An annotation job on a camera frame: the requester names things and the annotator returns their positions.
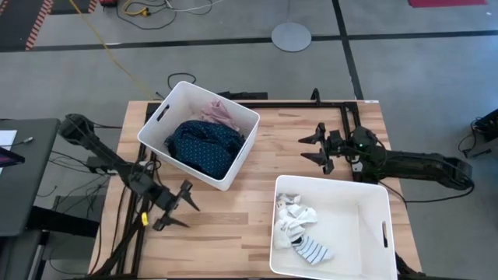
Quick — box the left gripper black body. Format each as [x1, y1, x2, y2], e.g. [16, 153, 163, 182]
[153, 188, 184, 219]

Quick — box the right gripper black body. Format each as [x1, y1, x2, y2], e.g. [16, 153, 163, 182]
[322, 130, 353, 175]

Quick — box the navy dotted garment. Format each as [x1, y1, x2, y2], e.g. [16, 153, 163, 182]
[165, 120, 246, 180]

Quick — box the pink garment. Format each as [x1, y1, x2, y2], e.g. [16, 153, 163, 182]
[200, 100, 240, 131]

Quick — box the small white plastic bin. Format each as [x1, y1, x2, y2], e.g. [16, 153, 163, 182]
[136, 80, 261, 191]

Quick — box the large white plastic bin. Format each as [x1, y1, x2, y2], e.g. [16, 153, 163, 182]
[268, 174, 402, 280]

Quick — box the grey round lamp base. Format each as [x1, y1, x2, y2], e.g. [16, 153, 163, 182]
[271, 0, 313, 53]

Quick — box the black desk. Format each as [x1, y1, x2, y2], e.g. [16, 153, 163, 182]
[0, 118, 100, 239]

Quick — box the grey cabinet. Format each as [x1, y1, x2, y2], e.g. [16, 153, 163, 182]
[0, 229, 47, 280]

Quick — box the black equipment box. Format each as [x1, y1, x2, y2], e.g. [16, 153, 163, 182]
[458, 108, 498, 159]

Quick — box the dark tablet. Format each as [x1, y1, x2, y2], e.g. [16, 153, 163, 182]
[0, 146, 26, 168]

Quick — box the white paper sheet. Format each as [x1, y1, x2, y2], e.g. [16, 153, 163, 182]
[0, 130, 19, 156]

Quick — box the red floor mat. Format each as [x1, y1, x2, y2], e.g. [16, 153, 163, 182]
[407, 0, 489, 8]

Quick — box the black hazard-striped mat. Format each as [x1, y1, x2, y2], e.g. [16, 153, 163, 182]
[50, 0, 98, 15]
[0, 0, 55, 51]

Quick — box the black looped floor cable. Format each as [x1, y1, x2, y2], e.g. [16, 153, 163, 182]
[167, 72, 198, 92]

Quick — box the long yellow cable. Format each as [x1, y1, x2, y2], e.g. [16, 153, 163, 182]
[68, 0, 156, 100]

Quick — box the coiled yellow cable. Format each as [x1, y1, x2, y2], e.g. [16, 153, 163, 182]
[121, 0, 152, 17]

